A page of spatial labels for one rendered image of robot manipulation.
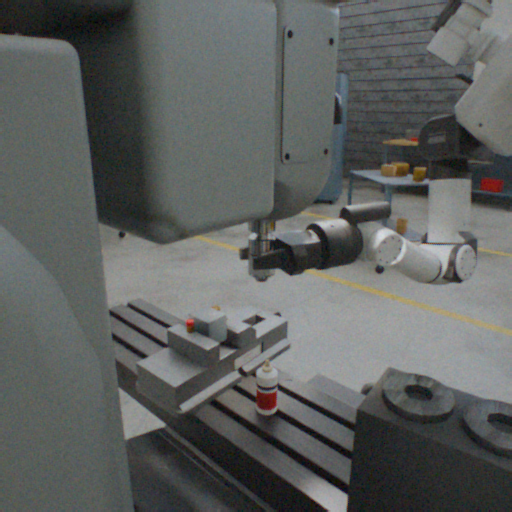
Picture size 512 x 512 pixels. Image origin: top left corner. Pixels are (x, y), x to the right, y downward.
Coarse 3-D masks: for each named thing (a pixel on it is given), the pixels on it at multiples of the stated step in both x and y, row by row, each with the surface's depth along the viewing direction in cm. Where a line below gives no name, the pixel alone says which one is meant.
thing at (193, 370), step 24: (240, 312) 107; (264, 312) 108; (168, 336) 91; (192, 336) 88; (264, 336) 98; (144, 360) 87; (168, 360) 87; (192, 360) 87; (216, 360) 86; (240, 360) 93; (264, 360) 97; (144, 384) 86; (168, 384) 80; (192, 384) 83; (216, 384) 88; (168, 408) 82; (192, 408) 82
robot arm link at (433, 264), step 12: (420, 252) 90; (432, 252) 97; (444, 252) 95; (408, 264) 88; (420, 264) 90; (432, 264) 91; (444, 264) 94; (408, 276) 93; (420, 276) 92; (432, 276) 93; (444, 276) 94; (456, 276) 94
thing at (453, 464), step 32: (384, 384) 58; (416, 384) 58; (384, 416) 54; (416, 416) 53; (448, 416) 53; (480, 416) 52; (384, 448) 55; (416, 448) 52; (448, 448) 49; (480, 448) 49; (352, 480) 59; (384, 480) 56; (416, 480) 53; (448, 480) 51; (480, 480) 48
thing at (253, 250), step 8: (248, 248) 74; (256, 248) 73; (264, 248) 73; (272, 248) 73; (248, 256) 75; (248, 264) 75; (248, 272) 76; (256, 272) 74; (264, 272) 74; (272, 272) 75
